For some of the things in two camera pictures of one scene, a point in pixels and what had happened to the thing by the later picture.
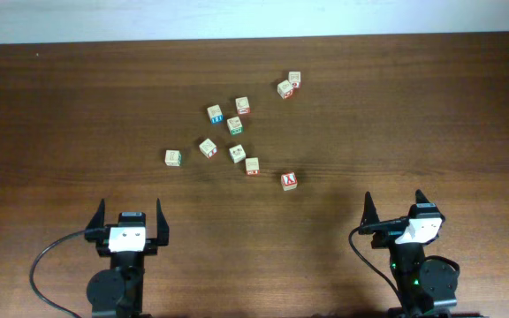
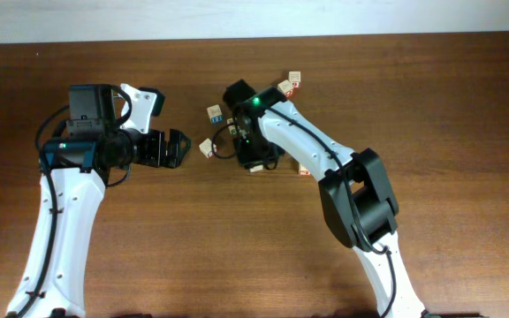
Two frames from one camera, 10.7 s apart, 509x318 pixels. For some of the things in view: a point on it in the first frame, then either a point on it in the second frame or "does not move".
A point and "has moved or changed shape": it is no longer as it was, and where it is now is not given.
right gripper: (387, 231) → (246, 160)
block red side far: (285, 89) does not move
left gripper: (94, 231) → (156, 157)
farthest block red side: (294, 77) does not move
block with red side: (252, 166) has moved or changed shape
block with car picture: (237, 154) has moved or changed shape
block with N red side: (208, 147) does not move
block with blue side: (215, 114) does not move
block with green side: (235, 126) does not move
